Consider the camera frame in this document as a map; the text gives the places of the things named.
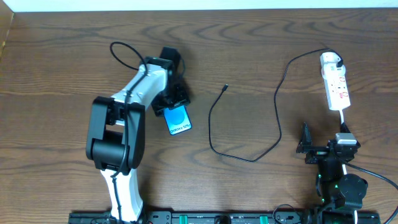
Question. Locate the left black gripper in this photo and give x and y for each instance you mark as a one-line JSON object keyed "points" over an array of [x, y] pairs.
{"points": [[171, 104]]}

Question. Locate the white USB charger plug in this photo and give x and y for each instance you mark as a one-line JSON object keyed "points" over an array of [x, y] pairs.
{"points": [[331, 57]]}

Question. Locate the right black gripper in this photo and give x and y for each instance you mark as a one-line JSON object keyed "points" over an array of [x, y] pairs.
{"points": [[319, 149]]}

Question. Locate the blue screen Galaxy smartphone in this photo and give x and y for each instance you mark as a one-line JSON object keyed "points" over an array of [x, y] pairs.
{"points": [[177, 120]]}

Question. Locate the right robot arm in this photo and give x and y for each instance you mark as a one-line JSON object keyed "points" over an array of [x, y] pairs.
{"points": [[341, 193]]}

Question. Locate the white power strip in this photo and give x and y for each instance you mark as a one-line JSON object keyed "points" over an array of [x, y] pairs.
{"points": [[336, 86]]}

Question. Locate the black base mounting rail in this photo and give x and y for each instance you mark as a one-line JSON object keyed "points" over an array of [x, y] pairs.
{"points": [[166, 217]]}

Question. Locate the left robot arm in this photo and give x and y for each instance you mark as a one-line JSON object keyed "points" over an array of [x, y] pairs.
{"points": [[117, 132]]}

